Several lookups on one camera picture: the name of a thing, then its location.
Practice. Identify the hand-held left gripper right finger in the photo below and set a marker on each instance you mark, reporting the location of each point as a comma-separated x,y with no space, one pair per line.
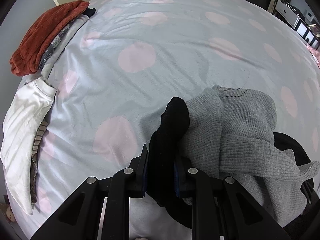
176,180

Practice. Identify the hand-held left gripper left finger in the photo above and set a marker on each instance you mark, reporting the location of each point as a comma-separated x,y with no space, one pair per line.
143,170

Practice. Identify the black t-shirt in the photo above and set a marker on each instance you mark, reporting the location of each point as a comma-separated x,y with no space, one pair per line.
170,130

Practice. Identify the grey knit sweater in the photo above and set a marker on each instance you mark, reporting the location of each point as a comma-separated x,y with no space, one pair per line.
250,130

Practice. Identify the striped garment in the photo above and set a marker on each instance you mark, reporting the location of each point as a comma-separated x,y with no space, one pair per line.
37,142

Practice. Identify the dark cloth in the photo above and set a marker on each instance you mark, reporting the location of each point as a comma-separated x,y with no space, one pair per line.
292,142

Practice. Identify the white t-shirt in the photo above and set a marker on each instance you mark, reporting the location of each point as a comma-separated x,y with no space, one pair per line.
22,120

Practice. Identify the bed with pink-dotted sheet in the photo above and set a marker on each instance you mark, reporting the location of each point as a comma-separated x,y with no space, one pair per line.
175,42

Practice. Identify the small beige object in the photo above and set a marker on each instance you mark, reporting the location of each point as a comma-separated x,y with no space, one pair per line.
7,213

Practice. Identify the grey patterned garment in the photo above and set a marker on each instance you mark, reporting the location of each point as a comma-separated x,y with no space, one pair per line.
53,45

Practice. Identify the light grey garment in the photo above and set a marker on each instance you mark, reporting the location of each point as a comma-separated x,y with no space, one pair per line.
73,28

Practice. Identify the dark navy garment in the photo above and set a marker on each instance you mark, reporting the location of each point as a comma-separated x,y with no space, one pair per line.
90,11

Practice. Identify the orange fleece garment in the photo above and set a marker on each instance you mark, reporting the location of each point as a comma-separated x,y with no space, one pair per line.
42,35

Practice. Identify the pink crumpled cloth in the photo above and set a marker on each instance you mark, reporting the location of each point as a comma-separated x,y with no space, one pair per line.
315,53

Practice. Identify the white shelf cabinet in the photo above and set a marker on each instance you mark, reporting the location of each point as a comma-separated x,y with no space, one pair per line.
287,11

